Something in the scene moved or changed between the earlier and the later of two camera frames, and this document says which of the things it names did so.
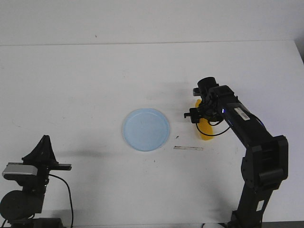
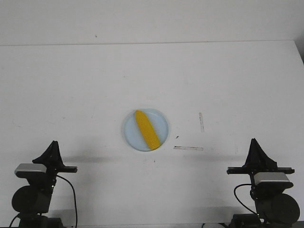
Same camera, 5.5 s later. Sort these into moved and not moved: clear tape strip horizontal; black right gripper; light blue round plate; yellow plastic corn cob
Moved: yellow plastic corn cob; black right gripper
Not moved: clear tape strip horizontal; light blue round plate
